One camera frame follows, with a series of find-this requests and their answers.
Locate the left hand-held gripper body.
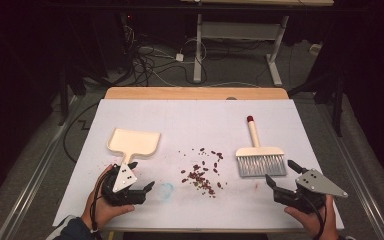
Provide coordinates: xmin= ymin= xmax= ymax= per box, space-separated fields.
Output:
xmin=100 ymin=162 xmax=147 ymax=207

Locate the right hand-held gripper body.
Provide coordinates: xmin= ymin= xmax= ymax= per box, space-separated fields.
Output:
xmin=273 ymin=168 xmax=349 ymax=214

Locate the cream plastic dustpan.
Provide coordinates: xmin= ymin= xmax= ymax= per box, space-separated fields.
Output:
xmin=106 ymin=127 xmax=161 ymax=174

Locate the cream brush with grey bristles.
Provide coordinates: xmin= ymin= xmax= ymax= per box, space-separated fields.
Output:
xmin=235 ymin=115 xmax=288 ymax=178

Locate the pile of red beans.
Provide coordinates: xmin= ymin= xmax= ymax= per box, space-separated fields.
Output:
xmin=178 ymin=147 xmax=228 ymax=199

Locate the person's left hand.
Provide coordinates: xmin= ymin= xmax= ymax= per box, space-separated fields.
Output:
xmin=80 ymin=164 xmax=136 ymax=231

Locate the person's right hand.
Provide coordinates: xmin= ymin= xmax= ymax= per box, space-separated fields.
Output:
xmin=283 ymin=194 xmax=340 ymax=240

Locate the white foam board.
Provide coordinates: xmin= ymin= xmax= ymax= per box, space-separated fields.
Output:
xmin=52 ymin=98 xmax=345 ymax=231

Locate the black metal stand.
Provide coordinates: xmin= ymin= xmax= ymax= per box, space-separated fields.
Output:
xmin=288 ymin=66 xmax=345 ymax=138
xmin=57 ymin=63 xmax=88 ymax=127

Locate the wooden table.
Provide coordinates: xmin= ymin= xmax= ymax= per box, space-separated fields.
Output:
xmin=99 ymin=86 xmax=345 ymax=234

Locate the small white box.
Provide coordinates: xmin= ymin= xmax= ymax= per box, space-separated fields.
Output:
xmin=309 ymin=43 xmax=324 ymax=56

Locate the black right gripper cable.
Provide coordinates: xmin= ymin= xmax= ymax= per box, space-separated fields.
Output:
xmin=304 ymin=194 xmax=328 ymax=240

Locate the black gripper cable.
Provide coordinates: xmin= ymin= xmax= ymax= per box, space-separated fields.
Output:
xmin=304 ymin=194 xmax=328 ymax=240
xmin=89 ymin=171 xmax=113 ymax=240

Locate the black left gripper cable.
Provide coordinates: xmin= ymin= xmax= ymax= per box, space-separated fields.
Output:
xmin=89 ymin=171 xmax=113 ymax=240

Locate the aluminium floor rail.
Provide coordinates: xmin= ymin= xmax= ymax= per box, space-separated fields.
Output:
xmin=0 ymin=95 xmax=78 ymax=240
xmin=313 ymin=99 xmax=384 ymax=240

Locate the black floor cable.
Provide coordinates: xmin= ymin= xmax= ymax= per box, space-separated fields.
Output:
xmin=62 ymin=101 xmax=100 ymax=164

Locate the tangle of floor cables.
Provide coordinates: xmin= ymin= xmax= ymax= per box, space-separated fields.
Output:
xmin=119 ymin=19 xmax=211 ymax=88

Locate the white metal table frame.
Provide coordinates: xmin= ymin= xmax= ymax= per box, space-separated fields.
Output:
xmin=179 ymin=0 xmax=335 ymax=87

